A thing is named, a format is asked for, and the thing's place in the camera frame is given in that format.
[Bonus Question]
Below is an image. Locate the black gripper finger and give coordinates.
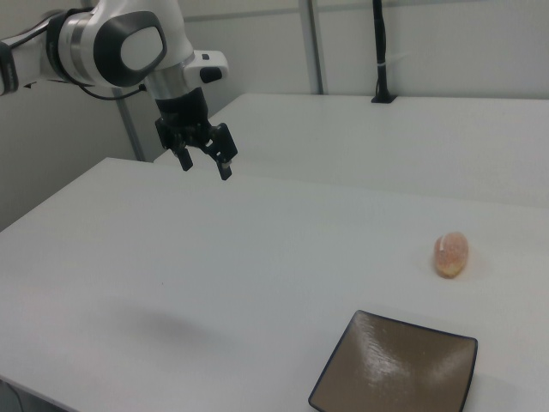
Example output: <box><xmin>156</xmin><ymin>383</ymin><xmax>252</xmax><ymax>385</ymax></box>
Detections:
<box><xmin>199</xmin><ymin>123</ymin><xmax>239</xmax><ymax>182</ymax></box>
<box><xmin>154</xmin><ymin>118</ymin><xmax>194</xmax><ymax>173</ymax></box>

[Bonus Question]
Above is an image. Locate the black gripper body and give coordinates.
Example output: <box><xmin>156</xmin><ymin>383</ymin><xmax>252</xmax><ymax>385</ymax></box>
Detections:
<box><xmin>154</xmin><ymin>88</ymin><xmax>214</xmax><ymax>146</ymax></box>

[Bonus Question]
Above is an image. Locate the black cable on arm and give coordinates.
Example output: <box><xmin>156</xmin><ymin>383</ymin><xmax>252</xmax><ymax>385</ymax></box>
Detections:
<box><xmin>71</xmin><ymin>82</ymin><xmax>148</xmax><ymax>101</ymax></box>

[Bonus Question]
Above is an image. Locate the brown square ceramic plate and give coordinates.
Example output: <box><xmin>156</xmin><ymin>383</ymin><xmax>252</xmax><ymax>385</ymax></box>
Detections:
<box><xmin>307</xmin><ymin>309</ymin><xmax>480</xmax><ymax>412</ymax></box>

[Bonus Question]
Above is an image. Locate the orange sugared bread roll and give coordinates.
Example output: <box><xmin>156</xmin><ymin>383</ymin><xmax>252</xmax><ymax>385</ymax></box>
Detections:
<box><xmin>433</xmin><ymin>231</ymin><xmax>470</xmax><ymax>280</ymax></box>

